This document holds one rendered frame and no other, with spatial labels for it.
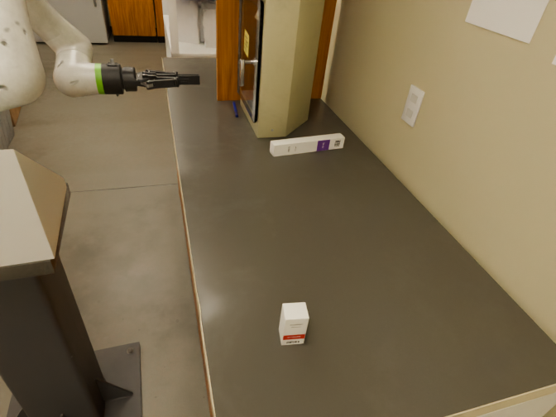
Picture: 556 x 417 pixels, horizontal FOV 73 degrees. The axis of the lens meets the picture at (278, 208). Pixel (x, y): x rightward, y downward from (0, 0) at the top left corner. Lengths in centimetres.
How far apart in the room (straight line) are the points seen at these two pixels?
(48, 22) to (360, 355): 120
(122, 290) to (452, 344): 167
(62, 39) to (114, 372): 128
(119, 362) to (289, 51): 144
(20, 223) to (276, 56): 88
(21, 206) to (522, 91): 108
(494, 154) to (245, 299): 69
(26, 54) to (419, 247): 99
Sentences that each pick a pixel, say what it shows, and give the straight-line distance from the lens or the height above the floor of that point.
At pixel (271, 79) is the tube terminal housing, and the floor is 116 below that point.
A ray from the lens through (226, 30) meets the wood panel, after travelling 166.
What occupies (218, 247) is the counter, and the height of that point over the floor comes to 94.
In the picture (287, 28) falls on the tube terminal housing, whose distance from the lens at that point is 132.
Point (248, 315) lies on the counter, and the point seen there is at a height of 94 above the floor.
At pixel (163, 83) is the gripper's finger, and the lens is 131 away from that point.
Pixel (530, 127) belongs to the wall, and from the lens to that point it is 100.
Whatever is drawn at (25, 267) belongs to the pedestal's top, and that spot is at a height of 93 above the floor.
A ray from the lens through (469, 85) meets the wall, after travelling 113.
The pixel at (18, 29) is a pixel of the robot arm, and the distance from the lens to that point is 99.
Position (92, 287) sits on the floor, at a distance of 221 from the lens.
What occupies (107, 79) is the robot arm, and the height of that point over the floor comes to 116.
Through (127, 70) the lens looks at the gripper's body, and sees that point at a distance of 133.
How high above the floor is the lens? 158
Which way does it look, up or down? 37 degrees down
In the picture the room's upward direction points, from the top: 6 degrees clockwise
